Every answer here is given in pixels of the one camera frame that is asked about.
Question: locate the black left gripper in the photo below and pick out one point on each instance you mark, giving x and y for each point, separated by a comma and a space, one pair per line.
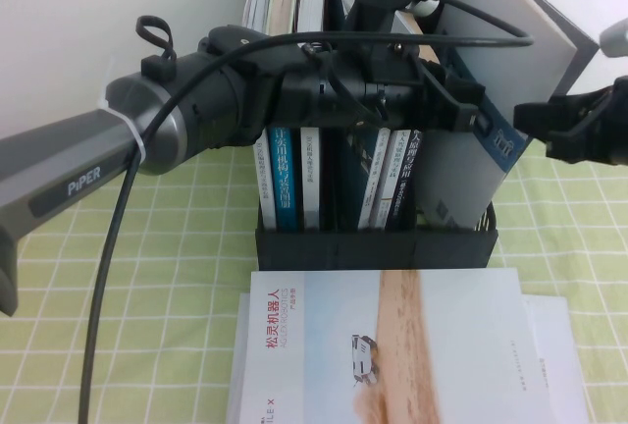
343, 90

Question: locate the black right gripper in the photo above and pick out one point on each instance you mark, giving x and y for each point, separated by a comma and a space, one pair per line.
613, 115

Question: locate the AgileX brochure grey back cover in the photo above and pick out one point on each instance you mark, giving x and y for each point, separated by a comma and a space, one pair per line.
461, 178

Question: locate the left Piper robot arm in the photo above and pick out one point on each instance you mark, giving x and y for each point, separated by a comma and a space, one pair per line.
73, 174

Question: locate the black blue mobile robot book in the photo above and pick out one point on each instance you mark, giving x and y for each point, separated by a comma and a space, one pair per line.
432, 56

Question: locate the black spine mobile robot book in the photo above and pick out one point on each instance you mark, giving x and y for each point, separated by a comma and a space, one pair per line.
404, 183

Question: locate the white spine grey-foot book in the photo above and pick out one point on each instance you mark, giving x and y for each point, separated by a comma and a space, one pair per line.
390, 178

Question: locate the thick white orange-band book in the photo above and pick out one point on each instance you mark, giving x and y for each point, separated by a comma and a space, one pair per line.
310, 178

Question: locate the black plastic book holder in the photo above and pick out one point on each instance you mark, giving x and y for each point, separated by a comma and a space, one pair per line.
373, 252

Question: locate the blue spine mechanical design book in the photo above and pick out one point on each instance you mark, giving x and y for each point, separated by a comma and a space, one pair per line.
284, 178

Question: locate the thin white orange-band book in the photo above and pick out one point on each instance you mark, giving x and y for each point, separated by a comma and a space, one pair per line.
265, 183

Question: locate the plain white booklet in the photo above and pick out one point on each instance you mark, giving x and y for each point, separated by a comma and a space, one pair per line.
559, 370

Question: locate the AgileX brochure white cover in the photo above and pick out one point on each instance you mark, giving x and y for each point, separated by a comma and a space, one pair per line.
392, 345

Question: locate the green checked tablecloth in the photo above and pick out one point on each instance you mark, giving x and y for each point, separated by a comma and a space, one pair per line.
172, 247

